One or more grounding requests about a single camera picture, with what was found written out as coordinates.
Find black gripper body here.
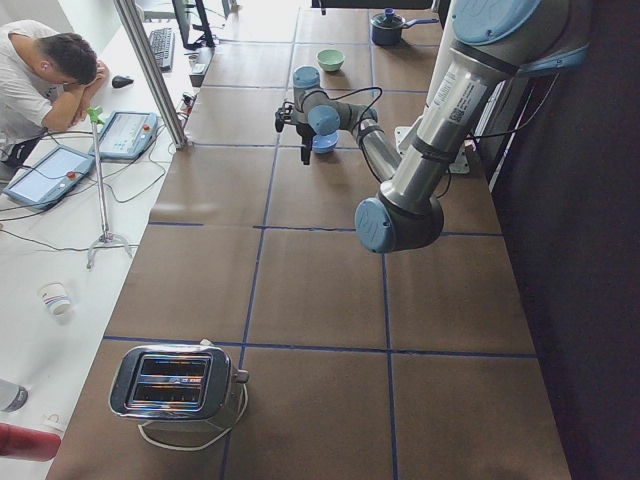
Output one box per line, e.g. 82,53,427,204
296,123,314,142

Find black monitor stand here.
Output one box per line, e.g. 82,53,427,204
172,0,215,51

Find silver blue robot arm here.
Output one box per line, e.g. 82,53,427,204
275,0,592,253

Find aluminium frame post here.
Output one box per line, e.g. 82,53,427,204
113,0,188,150

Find person in white shirt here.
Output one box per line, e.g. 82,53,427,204
1,20,109,178

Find green bowl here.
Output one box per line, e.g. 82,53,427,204
316,49,345,73

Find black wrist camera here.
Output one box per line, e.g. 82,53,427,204
274,100,296,133

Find black computer mouse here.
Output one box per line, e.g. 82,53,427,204
111,75,134,89

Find blue saucepan with lid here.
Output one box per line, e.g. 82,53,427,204
370,8,439,46

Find chrome white toaster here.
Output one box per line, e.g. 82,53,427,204
109,341,249,432

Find blue teach pendant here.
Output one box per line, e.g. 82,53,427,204
3,146,94,210
98,111,159,162

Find near blue teach pendant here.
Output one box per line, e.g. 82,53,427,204
3,146,94,210

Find metal stand with green clip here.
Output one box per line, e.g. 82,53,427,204
86,107,133,270

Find white toaster power cable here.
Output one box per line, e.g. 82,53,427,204
138,387,250,452

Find red bottle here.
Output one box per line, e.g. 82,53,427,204
1,423,61,461

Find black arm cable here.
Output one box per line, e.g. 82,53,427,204
329,86,384,121

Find black keyboard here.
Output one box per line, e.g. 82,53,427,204
148,28,175,72

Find far blue teach pendant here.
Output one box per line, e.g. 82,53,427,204
98,111,159,162

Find white paper cup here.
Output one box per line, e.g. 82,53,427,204
38,282,71,316

